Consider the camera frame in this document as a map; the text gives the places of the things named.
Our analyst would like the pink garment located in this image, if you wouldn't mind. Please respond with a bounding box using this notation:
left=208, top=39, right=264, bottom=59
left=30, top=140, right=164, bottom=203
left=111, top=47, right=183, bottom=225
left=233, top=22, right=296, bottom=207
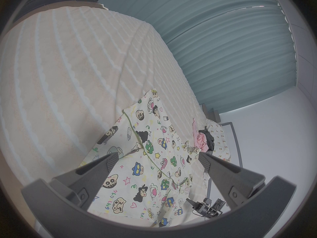
left=192, top=118, right=208, bottom=152

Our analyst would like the black garment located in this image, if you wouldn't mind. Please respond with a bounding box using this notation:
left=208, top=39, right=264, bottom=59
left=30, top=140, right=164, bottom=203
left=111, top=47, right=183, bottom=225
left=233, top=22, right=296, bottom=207
left=198, top=127, right=215, bottom=151

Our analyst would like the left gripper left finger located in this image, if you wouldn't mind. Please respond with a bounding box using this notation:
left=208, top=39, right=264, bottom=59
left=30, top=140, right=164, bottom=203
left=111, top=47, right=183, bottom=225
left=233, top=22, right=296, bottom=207
left=51, top=152, right=120, bottom=211

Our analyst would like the white printed pillow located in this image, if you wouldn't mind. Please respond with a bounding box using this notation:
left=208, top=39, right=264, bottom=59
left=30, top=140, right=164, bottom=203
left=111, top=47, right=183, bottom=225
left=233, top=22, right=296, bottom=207
left=205, top=119, right=232, bottom=162

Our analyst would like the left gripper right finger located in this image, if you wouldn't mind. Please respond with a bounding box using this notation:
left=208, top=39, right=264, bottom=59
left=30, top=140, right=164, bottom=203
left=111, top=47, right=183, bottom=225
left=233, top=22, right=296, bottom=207
left=198, top=153, right=266, bottom=207

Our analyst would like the white printed pyjama top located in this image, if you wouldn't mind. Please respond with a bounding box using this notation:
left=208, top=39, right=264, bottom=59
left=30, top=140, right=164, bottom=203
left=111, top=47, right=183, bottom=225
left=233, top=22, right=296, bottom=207
left=79, top=88, right=198, bottom=228

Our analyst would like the grey bedside table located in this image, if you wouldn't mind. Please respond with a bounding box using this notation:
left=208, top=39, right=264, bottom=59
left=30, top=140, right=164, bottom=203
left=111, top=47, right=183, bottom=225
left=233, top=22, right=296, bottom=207
left=202, top=103, right=221, bottom=121

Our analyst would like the bed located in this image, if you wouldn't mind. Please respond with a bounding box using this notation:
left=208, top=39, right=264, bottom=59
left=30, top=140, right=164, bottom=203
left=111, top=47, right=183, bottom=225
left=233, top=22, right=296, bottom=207
left=0, top=5, right=242, bottom=230

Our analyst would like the blue-green curtain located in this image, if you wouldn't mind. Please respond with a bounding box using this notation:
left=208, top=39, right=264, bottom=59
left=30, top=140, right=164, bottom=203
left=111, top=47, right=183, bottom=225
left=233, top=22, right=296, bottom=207
left=98, top=0, right=298, bottom=111

